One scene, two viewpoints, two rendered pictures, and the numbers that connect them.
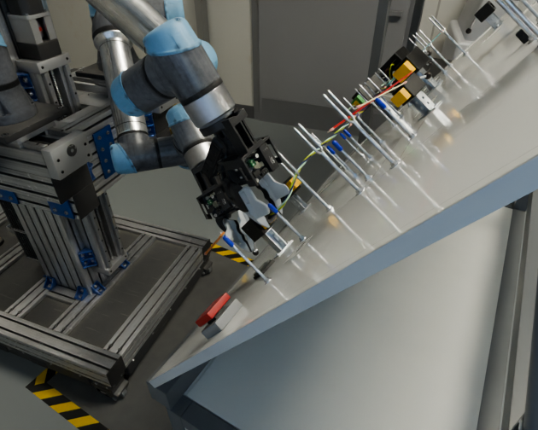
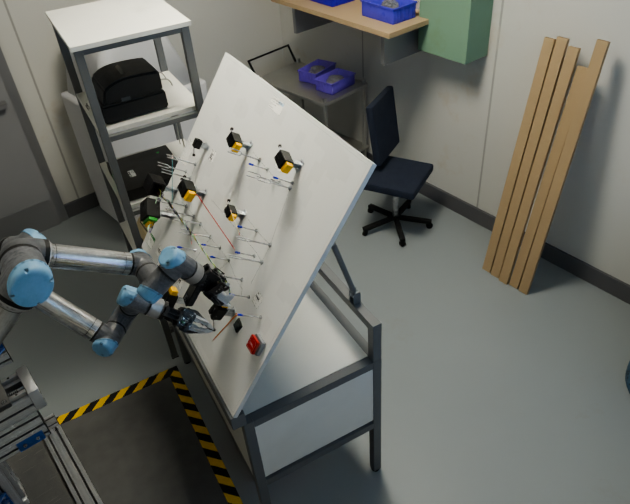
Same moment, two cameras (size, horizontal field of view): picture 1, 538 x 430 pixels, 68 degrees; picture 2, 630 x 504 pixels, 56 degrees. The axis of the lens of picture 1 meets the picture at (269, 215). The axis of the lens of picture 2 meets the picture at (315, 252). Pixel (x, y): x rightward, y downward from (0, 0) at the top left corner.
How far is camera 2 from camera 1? 161 cm
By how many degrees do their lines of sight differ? 44
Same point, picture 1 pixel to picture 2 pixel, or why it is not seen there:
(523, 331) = (324, 270)
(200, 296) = (88, 463)
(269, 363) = not seen: hidden behind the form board
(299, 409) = (285, 373)
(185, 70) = (189, 264)
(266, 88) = not seen: outside the picture
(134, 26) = (116, 264)
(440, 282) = not seen: hidden behind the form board
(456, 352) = (306, 303)
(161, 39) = (178, 259)
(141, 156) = (118, 334)
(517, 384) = (339, 287)
